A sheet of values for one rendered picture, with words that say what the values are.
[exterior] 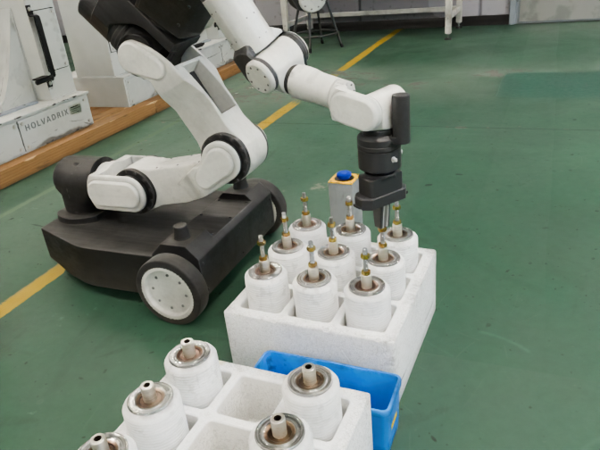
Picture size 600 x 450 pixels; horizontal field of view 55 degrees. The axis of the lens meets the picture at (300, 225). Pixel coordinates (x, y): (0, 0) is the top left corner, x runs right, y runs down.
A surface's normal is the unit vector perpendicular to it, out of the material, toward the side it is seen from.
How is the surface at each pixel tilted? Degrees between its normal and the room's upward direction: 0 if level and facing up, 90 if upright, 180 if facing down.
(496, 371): 0
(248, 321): 90
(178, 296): 90
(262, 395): 90
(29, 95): 90
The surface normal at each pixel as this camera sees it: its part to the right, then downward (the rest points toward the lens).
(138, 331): -0.10, -0.89
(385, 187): 0.55, 0.33
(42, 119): 0.92, 0.08
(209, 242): 0.59, -0.57
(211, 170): -0.37, 0.44
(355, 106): -0.64, 0.40
